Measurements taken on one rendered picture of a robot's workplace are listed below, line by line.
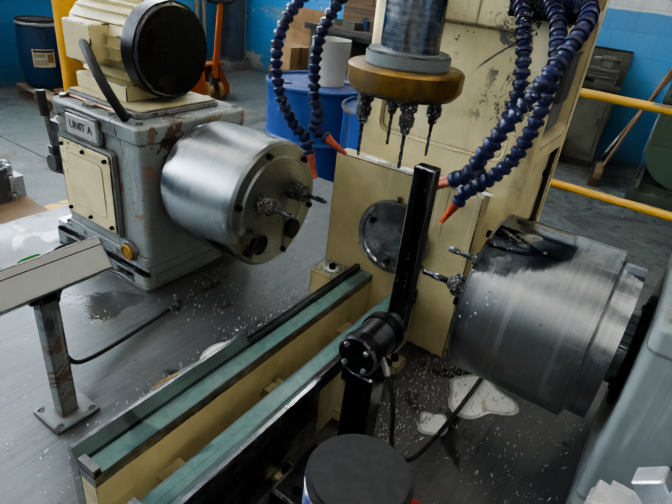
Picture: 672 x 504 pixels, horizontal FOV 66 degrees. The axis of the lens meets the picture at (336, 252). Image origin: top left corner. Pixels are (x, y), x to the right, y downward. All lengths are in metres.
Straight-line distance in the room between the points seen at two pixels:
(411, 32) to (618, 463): 0.63
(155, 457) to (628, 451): 0.59
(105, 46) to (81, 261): 0.51
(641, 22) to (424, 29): 5.14
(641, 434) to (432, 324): 0.45
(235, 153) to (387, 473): 0.74
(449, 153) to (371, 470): 0.80
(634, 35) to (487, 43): 4.93
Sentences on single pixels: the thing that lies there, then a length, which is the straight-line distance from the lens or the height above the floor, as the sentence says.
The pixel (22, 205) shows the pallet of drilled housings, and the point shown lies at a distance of 3.29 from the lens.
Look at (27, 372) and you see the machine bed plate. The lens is 1.05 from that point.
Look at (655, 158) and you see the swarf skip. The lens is 4.89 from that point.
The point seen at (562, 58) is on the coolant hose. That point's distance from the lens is 0.70.
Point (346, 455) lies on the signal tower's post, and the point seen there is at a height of 1.22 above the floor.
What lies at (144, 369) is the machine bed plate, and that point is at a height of 0.80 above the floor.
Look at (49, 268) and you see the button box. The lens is 0.78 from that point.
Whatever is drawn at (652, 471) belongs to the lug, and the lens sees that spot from 0.51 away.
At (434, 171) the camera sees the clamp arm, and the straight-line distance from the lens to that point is 0.66.
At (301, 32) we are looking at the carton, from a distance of 7.17.
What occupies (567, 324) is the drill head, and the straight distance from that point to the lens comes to 0.71.
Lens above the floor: 1.46
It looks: 29 degrees down
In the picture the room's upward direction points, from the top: 7 degrees clockwise
